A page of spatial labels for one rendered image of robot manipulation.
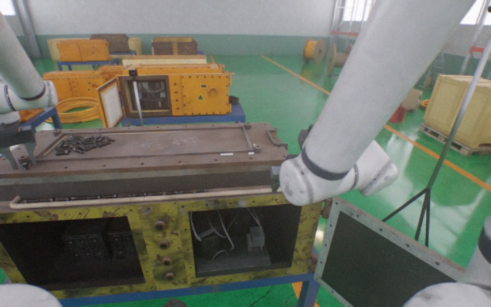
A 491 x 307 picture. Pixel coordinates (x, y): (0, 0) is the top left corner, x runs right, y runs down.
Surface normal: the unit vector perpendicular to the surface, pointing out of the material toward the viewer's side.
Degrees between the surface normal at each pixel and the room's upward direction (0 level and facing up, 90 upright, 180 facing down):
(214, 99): 90
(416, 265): 90
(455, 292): 8
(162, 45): 90
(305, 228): 90
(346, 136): 105
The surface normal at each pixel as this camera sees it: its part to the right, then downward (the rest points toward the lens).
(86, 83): 0.19, 0.47
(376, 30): -0.93, 0.14
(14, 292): 0.11, -0.95
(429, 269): -0.78, 0.28
